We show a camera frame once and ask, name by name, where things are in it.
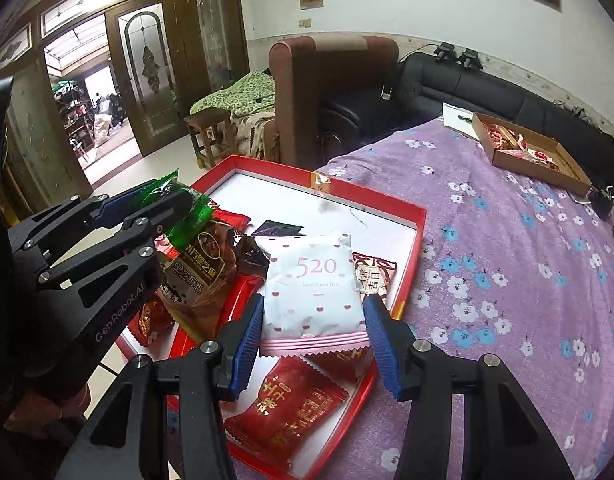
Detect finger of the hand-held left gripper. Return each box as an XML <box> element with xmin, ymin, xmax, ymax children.
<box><xmin>9</xmin><ymin>180</ymin><xmax>175</xmax><ymax>256</ymax></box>
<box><xmin>37</xmin><ymin>192</ymin><xmax>194</xmax><ymax>291</ymax></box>

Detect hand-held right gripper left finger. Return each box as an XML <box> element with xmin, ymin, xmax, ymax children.
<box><xmin>54</xmin><ymin>292</ymin><xmax>265</xmax><ymax>480</ymax></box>

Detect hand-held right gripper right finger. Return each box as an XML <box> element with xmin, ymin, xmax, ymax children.
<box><xmin>363</xmin><ymin>294</ymin><xmax>575</xmax><ymax>480</ymax></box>

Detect green snack packet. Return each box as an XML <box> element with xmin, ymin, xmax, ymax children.
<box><xmin>139</xmin><ymin>167</ymin><xmax>215</xmax><ymax>248</ymax></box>

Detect dark red patterned snack packet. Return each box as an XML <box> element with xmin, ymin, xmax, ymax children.
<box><xmin>352</xmin><ymin>252</ymin><xmax>398</xmax><ymax>301</ymax></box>

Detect brown gold snack packet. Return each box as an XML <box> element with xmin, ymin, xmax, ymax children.
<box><xmin>157</xmin><ymin>220</ymin><xmax>238</xmax><ymax>341</ymax></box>

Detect white pink-dotted snack packet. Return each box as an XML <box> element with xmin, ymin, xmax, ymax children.
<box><xmin>259</xmin><ymin>230</ymin><xmax>370</xmax><ymax>358</ymax></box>

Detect red gold-lettered snack packet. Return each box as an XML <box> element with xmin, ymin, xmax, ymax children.
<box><xmin>223</xmin><ymin>356</ymin><xmax>349</xmax><ymax>471</ymax></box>

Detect dark brown snack packet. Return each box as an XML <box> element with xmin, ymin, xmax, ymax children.
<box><xmin>237</xmin><ymin>219</ymin><xmax>305</xmax><ymax>276</ymax></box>

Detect red tray box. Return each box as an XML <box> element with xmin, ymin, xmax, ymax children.
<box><xmin>114</xmin><ymin>155</ymin><xmax>428</xmax><ymax>480</ymax></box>

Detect small wooden stool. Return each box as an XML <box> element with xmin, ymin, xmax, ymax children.
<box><xmin>183</xmin><ymin>107</ymin><xmax>238</xmax><ymax>168</ymax></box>

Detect beige patterned blanket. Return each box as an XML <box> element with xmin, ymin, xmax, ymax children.
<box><xmin>229</xmin><ymin>110</ymin><xmax>278</xmax><ymax>158</ymax></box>

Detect wooden glass doors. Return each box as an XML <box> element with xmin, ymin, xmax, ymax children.
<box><xmin>0</xmin><ymin>0</ymin><xmax>250</xmax><ymax>201</ymax></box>

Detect green patterned blanket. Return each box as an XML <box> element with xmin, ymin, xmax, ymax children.
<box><xmin>189</xmin><ymin>70</ymin><xmax>278</xmax><ymax>116</ymax></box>

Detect brown armchair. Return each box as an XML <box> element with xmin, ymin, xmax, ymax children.
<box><xmin>262</xmin><ymin>33</ymin><xmax>400</xmax><ymax>163</ymax></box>

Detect long cardboard box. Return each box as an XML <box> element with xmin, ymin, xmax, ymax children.
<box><xmin>471</xmin><ymin>111</ymin><xmax>593</xmax><ymax>198</ymax></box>

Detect white paper sheet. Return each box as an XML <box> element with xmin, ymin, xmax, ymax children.
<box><xmin>441</xmin><ymin>102</ymin><xmax>480</xmax><ymax>138</ymax></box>

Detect black leather sofa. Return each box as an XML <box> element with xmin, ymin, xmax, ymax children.
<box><xmin>319</xmin><ymin>52</ymin><xmax>614</xmax><ymax>186</ymax></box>

